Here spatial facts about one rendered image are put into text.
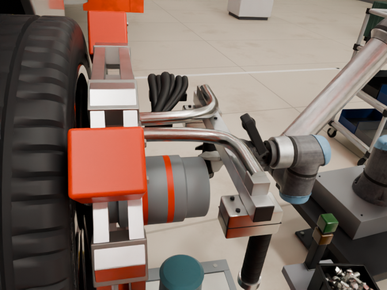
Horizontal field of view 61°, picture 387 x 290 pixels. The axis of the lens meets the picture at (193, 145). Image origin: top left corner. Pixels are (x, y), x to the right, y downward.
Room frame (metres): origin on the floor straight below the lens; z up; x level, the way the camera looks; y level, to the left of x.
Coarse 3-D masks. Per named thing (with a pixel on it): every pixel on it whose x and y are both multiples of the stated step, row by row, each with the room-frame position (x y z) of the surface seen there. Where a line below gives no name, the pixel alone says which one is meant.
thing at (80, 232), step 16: (80, 64) 0.56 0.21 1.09; (80, 80) 0.64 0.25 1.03; (80, 96) 0.68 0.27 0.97; (80, 112) 0.64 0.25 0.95; (80, 208) 0.52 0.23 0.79; (80, 224) 0.48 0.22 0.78; (80, 240) 0.44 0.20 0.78; (80, 256) 0.43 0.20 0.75; (80, 272) 0.41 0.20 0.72; (80, 288) 0.40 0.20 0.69
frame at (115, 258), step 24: (96, 48) 0.57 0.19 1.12; (120, 48) 0.59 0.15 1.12; (96, 72) 0.46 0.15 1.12; (120, 72) 0.48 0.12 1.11; (96, 96) 0.39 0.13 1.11; (120, 96) 0.40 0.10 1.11; (96, 120) 0.37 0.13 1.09; (120, 120) 0.39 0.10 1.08; (96, 216) 0.29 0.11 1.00; (96, 240) 0.27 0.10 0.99; (120, 240) 0.27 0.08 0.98; (144, 240) 0.28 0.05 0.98; (96, 264) 0.25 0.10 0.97; (120, 264) 0.25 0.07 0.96; (144, 264) 0.26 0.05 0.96; (96, 288) 0.24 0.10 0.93; (144, 288) 0.26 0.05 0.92
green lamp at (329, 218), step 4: (320, 216) 0.71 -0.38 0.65; (324, 216) 0.71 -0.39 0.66; (328, 216) 0.71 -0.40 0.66; (332, 216) 0.71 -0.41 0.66; (320, 220) 0.71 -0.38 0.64; (324, 220) 0.69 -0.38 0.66; (328, 220) 0.69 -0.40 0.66; (332, 220) 0.69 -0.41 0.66; (336, 220) 0.70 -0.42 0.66; (320, 224) 0.70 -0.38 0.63; (324, 224) 0.69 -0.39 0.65; (328, 224) 0.68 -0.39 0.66; (332, 224) 0.69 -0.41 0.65; (336, 224) 0.69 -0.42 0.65; (320, 228) 0.70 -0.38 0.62; (324, 228) 0.68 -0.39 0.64; (328, 228) 0.68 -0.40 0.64; (332, 228) 0.69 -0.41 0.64; (324, 232) 0.68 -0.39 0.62
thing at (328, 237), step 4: (316, 228) 0.71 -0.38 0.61; (316, 232) 0.70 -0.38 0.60; (320, 232) 0.69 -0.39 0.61; (316, 236) 0.70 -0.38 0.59; (320, 236) 0.69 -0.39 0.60; (324, 236) 0.68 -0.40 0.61; (328, 236) 0.69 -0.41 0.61; (332, 236) 0.69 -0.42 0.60; (316, 240) 0.69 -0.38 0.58; (320, 240) 0.68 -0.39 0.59; (324, 240) 0.68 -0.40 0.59; (328, 240) 0.69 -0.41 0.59; (320, 244) 0.68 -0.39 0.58; (324, 244) 0.69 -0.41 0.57
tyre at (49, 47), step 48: (0, 48) 0.39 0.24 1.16; (48, 48) 0.40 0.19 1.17; (0, 96) 0.32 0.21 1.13; (48, 96) 0.34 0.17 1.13; (0, 144) 0.28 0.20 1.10; (48, 144) 0.29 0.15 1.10; (0, 192) 0.25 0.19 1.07; (48, 192) 0.25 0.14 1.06; (0, 240) 0.22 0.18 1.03; (48, 240) 0.23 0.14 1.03; (0, 288) 0.19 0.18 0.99; (48, 288) 0.20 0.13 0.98
